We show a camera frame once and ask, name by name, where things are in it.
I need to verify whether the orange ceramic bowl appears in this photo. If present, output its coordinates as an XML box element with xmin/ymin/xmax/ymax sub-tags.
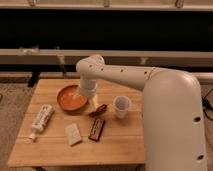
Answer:
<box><xmin>57</xmin><ymin>85</ymin><xmax>88</xmax><ymax>111</ymax></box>

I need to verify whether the white toothpaste tube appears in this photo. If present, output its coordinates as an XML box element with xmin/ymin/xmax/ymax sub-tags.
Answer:
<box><xmin>29</xmin><ymin>104</ymin><xmax>54</xmax><ymax>142</ymax></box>

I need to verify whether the white rectangular sponge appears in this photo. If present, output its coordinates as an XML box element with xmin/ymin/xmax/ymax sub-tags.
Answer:
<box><xmin>65</xmin><ymin>123</ymin><xmax>82</xmax><ymax>146</ymax></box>

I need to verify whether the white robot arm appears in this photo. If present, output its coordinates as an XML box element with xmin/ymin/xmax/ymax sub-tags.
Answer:
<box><xmin>76</xmin><ymin>54</ymin><xmax>208</xmax><ymax>171</ymax></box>

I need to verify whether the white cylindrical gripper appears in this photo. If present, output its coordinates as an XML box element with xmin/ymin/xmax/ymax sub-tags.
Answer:
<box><xmin>73</xmin><ymin>77</ymin><xmax>98</xmax><ymax>109</ymax></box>

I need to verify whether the wooden table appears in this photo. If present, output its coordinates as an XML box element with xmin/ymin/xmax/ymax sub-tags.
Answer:
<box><xmin>8</xmin><ymin>79</ymin><xmax>144</xmax><ymax>167</ymax></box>

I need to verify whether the dark red chocolate bar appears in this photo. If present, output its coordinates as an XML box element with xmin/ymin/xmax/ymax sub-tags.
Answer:
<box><xmin>89</xmin><ymin>118</ymin><xmax>105</xmax><ymax>142</ymax></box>

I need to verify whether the black cable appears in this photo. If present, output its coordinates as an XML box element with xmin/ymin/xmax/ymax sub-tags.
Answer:
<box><xmin>201</xmin><ymin>88</ymin><xmax>213</xmax><ymax>121</ymax></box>

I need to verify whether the white ceramic cup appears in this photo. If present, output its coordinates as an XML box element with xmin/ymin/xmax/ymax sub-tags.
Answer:
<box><xmin>113</xmin><ymin>96</ymin><xmax>131</xmax><ymax>119</ymax></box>

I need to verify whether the brown snack bar wrapper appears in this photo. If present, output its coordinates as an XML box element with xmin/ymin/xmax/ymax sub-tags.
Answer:
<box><xmin>89</xmin><ymin>104</ymin><xmax>107</xmax><ymax>117</ymax></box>

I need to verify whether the grey metal rail frame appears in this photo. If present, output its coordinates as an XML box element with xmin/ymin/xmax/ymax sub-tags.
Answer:
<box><xmin>0</xmin><ymin>48</ymin><xmax>213</xmax><ymax>84</ymax></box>

